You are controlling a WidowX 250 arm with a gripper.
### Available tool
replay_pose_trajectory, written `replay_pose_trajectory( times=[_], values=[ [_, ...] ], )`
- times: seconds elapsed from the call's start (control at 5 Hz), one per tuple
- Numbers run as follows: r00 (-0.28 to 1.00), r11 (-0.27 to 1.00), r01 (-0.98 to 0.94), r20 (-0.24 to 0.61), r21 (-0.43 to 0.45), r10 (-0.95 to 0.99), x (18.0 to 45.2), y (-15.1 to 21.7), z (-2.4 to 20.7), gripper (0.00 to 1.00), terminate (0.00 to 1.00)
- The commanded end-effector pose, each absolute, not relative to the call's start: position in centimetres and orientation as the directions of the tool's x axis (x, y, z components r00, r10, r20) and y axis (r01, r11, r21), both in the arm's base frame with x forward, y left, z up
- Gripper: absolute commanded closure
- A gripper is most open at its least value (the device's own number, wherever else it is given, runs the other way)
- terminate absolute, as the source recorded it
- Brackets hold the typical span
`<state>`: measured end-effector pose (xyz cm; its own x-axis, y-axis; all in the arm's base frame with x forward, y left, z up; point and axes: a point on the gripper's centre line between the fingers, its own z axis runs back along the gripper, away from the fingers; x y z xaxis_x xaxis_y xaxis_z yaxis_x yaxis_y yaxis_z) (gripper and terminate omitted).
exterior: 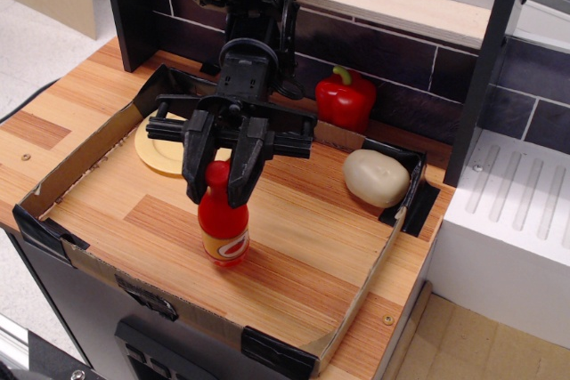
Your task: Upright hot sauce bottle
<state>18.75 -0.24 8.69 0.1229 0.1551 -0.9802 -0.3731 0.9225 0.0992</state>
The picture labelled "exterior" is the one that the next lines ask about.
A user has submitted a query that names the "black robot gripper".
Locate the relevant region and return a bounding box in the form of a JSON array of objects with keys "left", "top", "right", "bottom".
[{"left": 146, "top": 38, "right": 316, "bottom": 208}]

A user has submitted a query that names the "red hot sauce bottle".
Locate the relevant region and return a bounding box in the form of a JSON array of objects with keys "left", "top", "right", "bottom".
[{"left": 198, "top": 160, "right": 249, "bottom": 267}]

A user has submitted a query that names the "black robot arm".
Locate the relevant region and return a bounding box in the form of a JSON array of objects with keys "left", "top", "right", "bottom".
[{"left": 146, "top": 0, "right": 317, "bottom": 208}]

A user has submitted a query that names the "cardboard fence with black tape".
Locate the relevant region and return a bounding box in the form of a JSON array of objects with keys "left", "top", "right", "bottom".
[{"left": 1, "top": 60, "right": 452, "bottom": 379}]

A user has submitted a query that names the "yellow plastic plate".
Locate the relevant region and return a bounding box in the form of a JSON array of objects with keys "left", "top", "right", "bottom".
[{"left": 134, "top": 110, "right": 232, "bottom": 177}]

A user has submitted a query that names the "red toy bell pepper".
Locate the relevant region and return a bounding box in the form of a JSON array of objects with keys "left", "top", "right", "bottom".
[{"left": 315, "top": 65, "right": 377, "bottom": 133}]

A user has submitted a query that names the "beige toy potato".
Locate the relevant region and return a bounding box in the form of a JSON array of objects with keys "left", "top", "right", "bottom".
[{"left": 342, "top": 150, "right": 411, "bottom": 208}]

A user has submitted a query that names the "black oven control panel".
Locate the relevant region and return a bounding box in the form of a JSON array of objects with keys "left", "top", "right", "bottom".
[{"left": 115, "top": 317, "right": 228, "bottom": 379}]

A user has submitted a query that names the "wooden shelf with black posts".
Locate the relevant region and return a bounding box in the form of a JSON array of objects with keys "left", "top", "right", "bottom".
[{"left": 110, "top": 0, "right": 517, "bottom": 186}]

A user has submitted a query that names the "white toy sink drainboard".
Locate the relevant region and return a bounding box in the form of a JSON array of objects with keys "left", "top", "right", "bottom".
[{"left": 427, "top": 126, "right": 570, "bottom": 310}]

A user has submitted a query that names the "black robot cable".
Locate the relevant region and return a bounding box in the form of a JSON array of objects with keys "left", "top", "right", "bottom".
[{"left": 272, "top": 0, "right": 306, "bottom": 101}]

